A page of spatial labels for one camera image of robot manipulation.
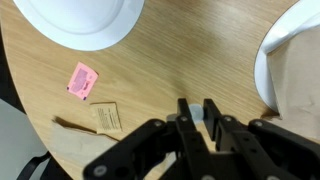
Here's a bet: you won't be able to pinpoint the brown sugar packet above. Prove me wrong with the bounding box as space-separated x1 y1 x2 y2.
89 101 123 135

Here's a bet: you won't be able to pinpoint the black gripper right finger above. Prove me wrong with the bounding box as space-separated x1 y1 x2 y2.
203 98 320 180

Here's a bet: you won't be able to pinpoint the large white round plate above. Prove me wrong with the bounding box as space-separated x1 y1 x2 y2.
12 0 146 52

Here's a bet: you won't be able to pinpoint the brown paper napkin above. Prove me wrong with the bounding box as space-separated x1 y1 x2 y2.
50 115 178 180
261 23 320 141

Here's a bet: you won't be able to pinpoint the white marker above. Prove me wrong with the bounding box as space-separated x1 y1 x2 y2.
165 103 205 126

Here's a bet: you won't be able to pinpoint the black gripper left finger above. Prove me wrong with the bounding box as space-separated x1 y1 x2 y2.
82 97 218 180

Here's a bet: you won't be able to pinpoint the white plate with napkin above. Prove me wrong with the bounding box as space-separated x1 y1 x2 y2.
254 0 320 114

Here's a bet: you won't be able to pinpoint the pink sugar packet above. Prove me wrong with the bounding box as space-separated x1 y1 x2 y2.
66 61 100 102

